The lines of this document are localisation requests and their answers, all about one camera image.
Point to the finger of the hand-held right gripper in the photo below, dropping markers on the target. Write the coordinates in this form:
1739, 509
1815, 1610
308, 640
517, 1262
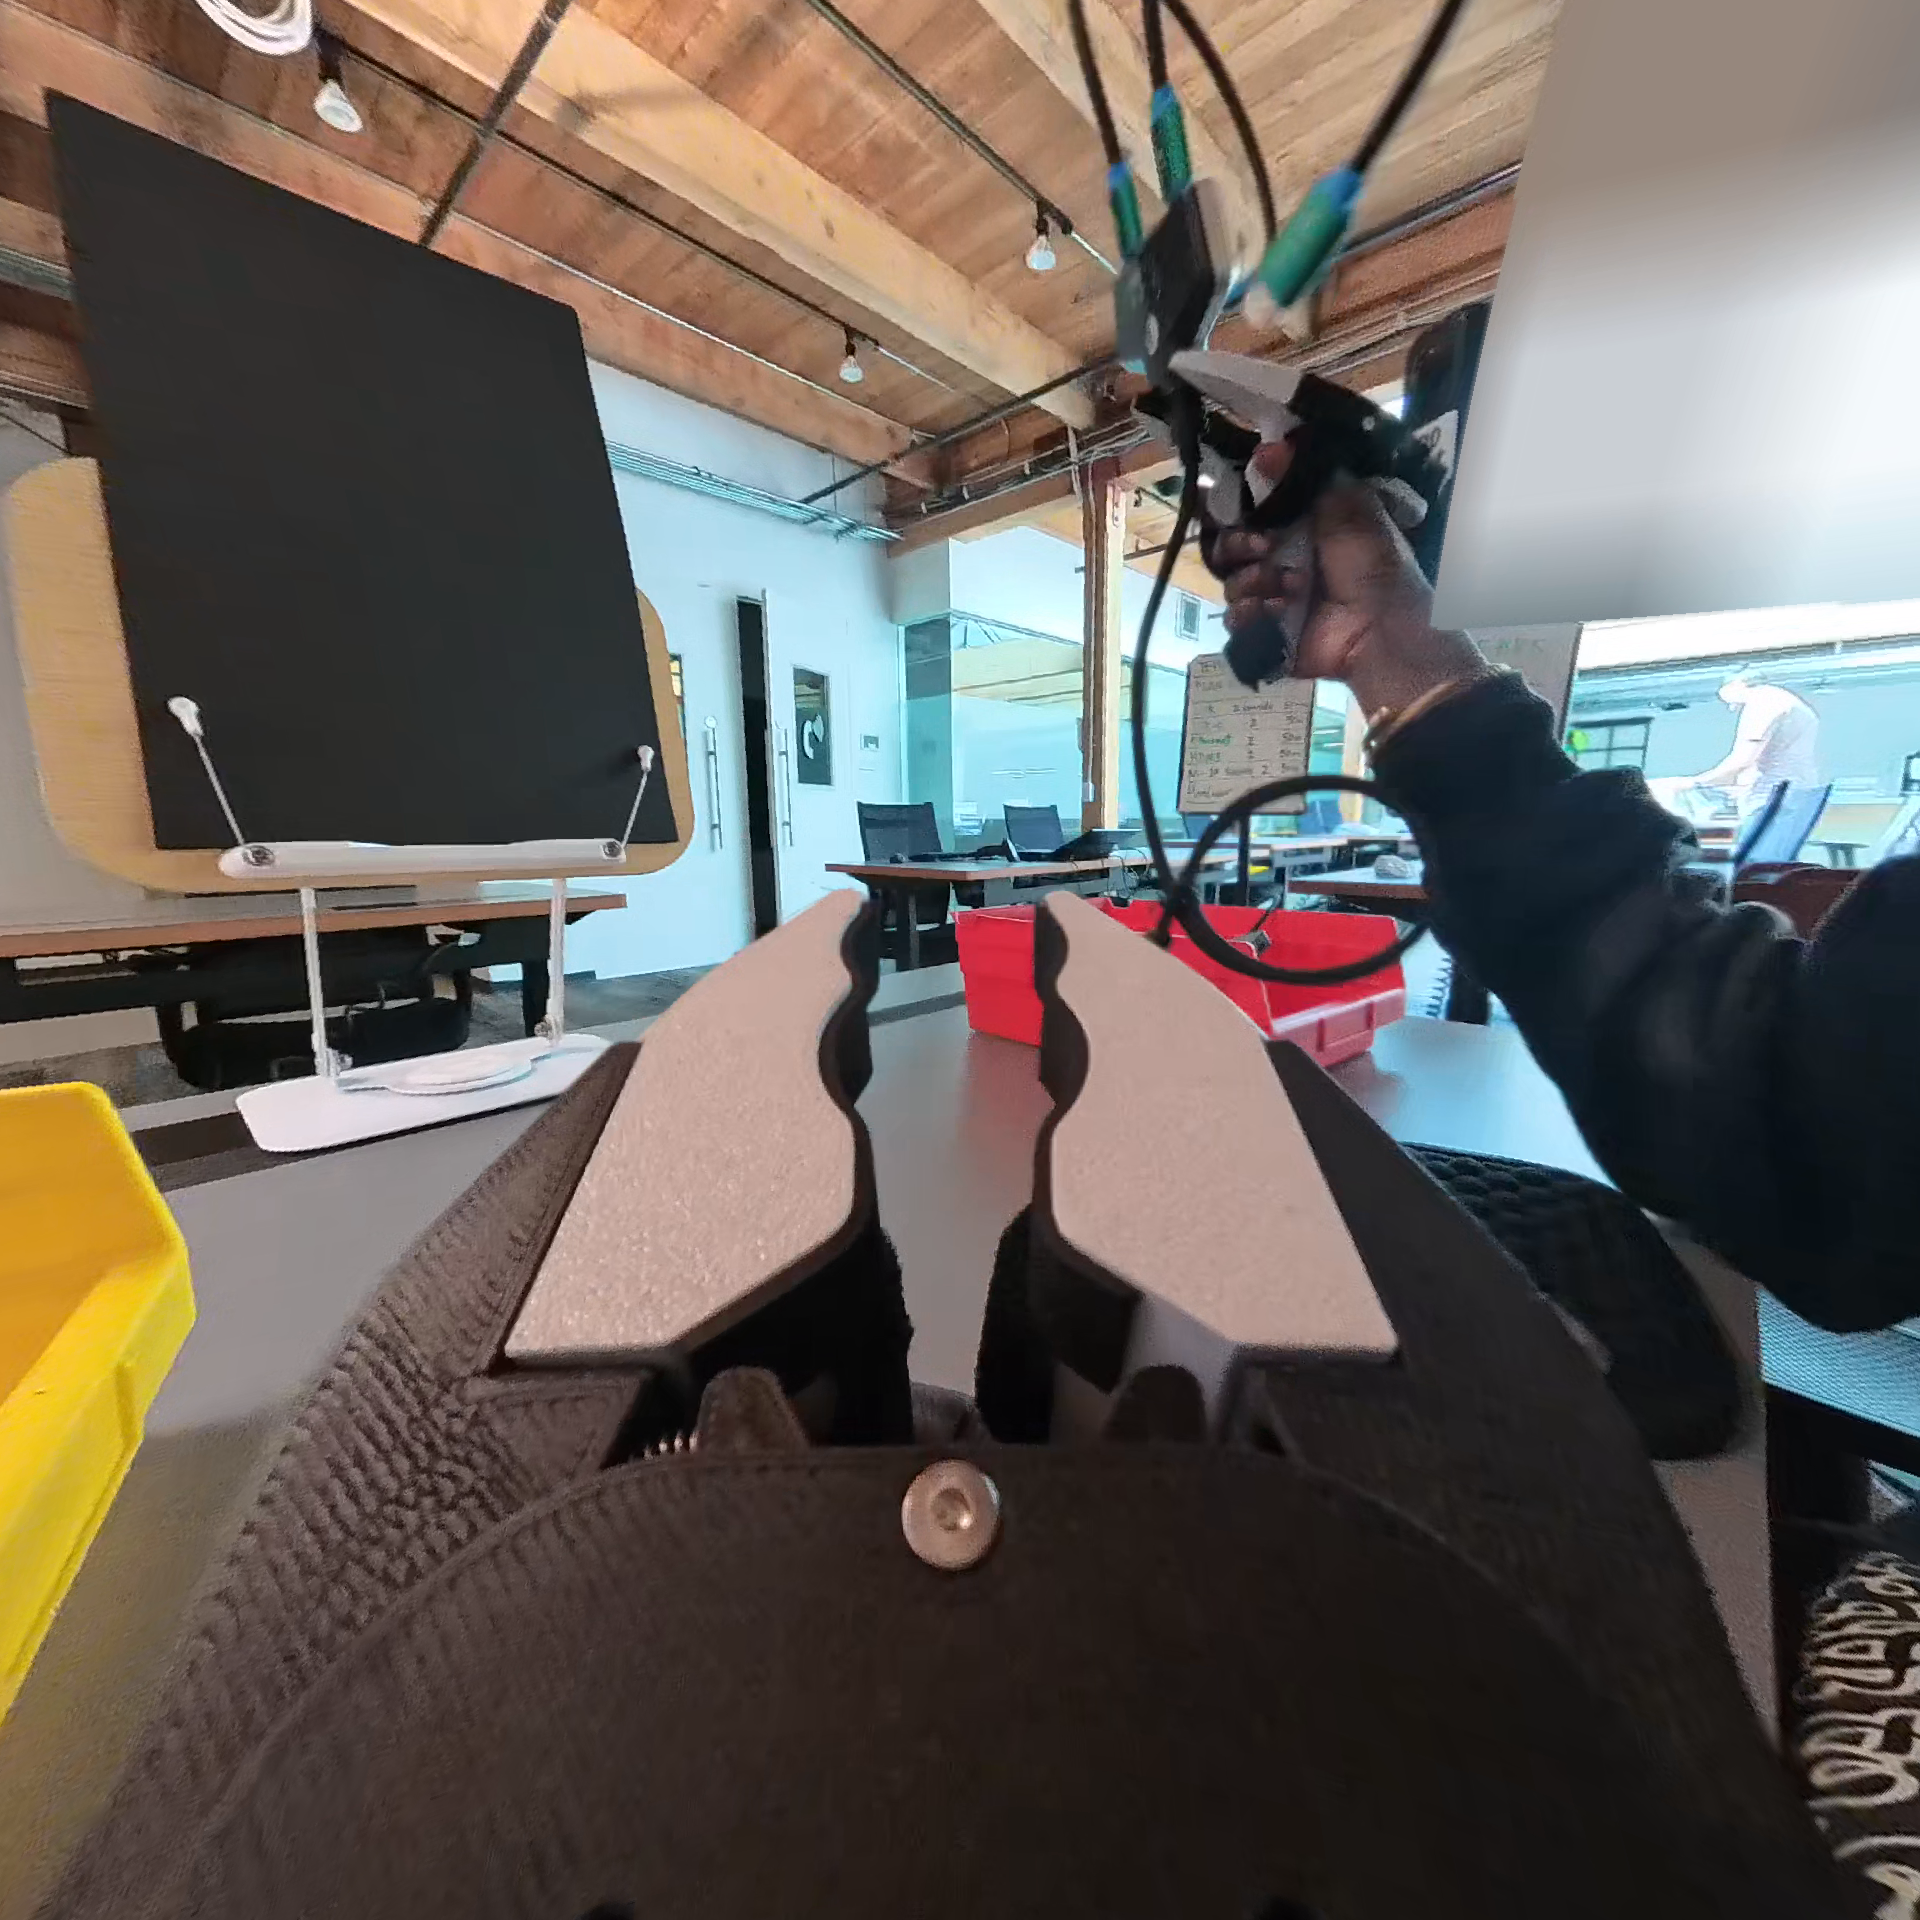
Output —
1226, 488
1229, 378

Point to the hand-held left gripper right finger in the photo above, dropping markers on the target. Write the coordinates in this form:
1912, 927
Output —
1200, 1171

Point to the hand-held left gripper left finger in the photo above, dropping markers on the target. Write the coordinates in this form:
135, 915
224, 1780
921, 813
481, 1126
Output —
706, 1140

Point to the red plastic bin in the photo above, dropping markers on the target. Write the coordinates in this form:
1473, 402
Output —
997, 974

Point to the yellow plastic bin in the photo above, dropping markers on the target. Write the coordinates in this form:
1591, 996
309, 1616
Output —
76, 1351

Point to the person's right forearm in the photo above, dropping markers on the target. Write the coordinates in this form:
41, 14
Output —
1650, 974

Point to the person's right hand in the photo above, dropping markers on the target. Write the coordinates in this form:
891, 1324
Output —
1359, 601

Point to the schedule whiteboard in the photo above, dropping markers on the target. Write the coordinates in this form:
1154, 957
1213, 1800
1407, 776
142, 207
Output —
1245, 736

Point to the white door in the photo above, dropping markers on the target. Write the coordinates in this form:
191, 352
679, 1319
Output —
804, 871

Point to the large handwritten whiteboard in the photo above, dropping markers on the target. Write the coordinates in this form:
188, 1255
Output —
1545, 667

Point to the wooden top desk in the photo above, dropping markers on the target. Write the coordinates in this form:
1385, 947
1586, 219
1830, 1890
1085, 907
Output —
931, 871
88, 932

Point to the black office chair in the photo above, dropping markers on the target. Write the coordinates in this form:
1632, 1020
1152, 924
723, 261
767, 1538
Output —
899, 828
1036, 828

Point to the black mesh pad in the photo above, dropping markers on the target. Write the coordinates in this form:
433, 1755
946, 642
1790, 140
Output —
1575, 1275

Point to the black square board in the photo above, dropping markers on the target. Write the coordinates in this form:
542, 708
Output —
343, 526

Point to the wooden book stand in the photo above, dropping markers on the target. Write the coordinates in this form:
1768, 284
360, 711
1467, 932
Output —
59, 676

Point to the black white patterned clothing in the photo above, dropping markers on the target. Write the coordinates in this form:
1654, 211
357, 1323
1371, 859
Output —
1858, 1725

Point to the wooden post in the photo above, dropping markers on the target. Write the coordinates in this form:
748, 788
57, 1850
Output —
1102, 676

